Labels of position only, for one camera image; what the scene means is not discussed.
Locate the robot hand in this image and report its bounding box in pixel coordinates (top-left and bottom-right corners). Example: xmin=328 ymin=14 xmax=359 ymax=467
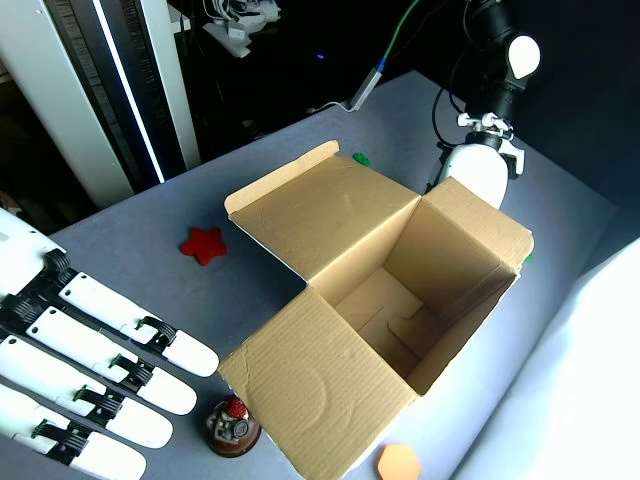
xmin=0 ymin=207 xmax=220 ymax=480
xmin=444 ymin=143 xmax=510 ymax=210

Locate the white cardboard box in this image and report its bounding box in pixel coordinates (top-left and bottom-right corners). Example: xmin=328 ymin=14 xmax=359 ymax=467
xmin=218 ymin=140 xmax=535 ymax=476

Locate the chocolate tart with strawberry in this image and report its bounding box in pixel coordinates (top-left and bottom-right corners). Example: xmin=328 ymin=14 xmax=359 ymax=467
xmin=205 ymin=395 xmax=263 ymax=458

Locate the red star toy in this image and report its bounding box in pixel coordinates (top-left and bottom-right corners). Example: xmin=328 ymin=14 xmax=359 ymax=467
xmin=180 ymin=226 xmax=229 ymax=267

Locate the white plastic parts pile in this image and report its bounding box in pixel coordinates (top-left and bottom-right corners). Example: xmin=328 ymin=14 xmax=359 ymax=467
xmin=202 ymin=0 xmax=282 ymax=59

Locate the orange hexagon toy block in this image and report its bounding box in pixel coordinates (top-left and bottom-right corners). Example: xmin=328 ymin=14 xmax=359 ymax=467
xmin=376 ymin=443 xmax=423 ymax=480

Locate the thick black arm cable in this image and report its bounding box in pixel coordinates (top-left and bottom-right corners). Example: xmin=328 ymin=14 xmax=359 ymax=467
xmin=424 ymin=49 xmax=471 ymax=194

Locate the grey cable adapter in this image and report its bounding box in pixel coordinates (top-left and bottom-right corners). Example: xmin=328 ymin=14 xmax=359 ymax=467
xmin=348 ymin=58 xmax=387 ymax=112

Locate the green cable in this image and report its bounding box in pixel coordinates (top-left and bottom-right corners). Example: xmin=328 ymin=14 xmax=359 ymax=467
xmin=382 ymin=0 xmax=421 ymax=64

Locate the white cable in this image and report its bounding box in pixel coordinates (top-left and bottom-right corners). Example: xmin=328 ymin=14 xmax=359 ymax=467
xmin=304 ymin=101 xmax=354 ymax=115

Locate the white post with light strip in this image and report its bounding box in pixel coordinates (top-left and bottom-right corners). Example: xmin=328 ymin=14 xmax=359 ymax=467
xmin=0 ymin=0 xmax=202 ymax=211

